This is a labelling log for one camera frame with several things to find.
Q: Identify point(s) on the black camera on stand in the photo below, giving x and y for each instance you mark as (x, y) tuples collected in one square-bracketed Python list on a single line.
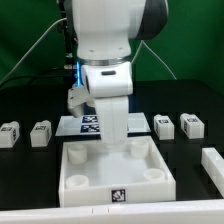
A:
[(66, 27)]

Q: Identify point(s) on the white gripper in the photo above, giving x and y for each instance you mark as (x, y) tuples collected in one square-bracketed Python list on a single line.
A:
[(110, 86)]

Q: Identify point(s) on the white L-shaped obstacle fence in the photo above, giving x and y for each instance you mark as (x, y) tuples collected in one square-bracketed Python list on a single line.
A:
[(199, 201)]

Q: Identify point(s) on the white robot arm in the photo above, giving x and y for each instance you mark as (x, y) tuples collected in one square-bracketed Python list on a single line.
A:
[(103, 29)]

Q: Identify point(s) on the white marker base plate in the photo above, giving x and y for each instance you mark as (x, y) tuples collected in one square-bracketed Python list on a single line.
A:
[(88, 125)]

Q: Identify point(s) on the white square tabletop part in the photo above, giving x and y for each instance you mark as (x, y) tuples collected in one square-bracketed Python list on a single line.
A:
[(92, 174)]

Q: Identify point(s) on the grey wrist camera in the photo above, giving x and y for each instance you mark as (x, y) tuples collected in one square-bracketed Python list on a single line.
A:
[(78, 96)]

